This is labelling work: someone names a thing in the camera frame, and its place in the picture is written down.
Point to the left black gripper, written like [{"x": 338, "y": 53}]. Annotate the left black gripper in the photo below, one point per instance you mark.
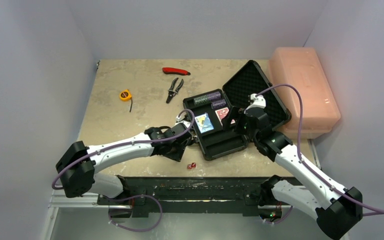
[{"x": 177, "y": 155}]

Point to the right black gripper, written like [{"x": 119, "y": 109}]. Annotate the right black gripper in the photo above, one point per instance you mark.
[{"x": 242, "y": 117}]

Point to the red playing card deck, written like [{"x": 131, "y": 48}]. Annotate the red playing card deck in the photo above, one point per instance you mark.
[{"x": 222, "y": 113}]

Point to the purple 500 chip stack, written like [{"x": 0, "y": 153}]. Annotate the purple 500 chip stack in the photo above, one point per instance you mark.
[{"x": 218, "y": 104}]

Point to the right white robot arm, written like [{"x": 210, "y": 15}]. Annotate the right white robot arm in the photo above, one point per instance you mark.
[{"x": 335, "y": 207}]

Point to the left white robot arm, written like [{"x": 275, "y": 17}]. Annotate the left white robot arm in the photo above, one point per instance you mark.
[{"x": 79, "y": 169}]

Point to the black poker set case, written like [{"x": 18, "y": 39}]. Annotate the black poker set case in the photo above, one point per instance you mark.
[{"x": 250, "y": 79}]

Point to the blue playing card deck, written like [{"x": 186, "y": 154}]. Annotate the blue playing card deck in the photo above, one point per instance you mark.
[{"x": 204, "y": 123}]

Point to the purple chip stack in case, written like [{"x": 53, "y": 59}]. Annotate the purple chip stack in case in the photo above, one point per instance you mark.
[{"x": 214, "y": 96}]

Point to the green blue chip stack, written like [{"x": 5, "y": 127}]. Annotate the green blue chip stack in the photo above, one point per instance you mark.
[{"x": 200, "y": 100}]

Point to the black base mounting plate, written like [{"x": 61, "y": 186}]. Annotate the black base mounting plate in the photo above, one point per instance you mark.
[{"x": 218, "y": 187}]

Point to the black grey pliers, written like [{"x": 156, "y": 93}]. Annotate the black grey pliers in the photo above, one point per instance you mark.
[{"x": 174, "y": 89}]

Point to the yellow tape measure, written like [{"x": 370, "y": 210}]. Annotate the yellow tape measure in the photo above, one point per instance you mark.
[{"x": 126, "y": 96}]

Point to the red utility knife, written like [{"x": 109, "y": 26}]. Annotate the red utility knife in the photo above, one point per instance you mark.
[{"x": 175, "y": 71}]

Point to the pink plastic storage bin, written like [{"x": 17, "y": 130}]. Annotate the pink plastic storage bin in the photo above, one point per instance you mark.
[{"x": 303, "y": 87}]

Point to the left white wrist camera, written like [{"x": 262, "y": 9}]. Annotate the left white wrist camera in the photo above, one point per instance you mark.
[{"x": 186, "y": 119}]

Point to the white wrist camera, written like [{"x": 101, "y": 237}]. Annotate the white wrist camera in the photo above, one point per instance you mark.
[
  {"x": 186, "y": 119},
  {"x": 256, "y": 101}
]

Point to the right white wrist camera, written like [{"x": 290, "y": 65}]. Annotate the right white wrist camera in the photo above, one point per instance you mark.
[{"x": 256, "y": 101}]

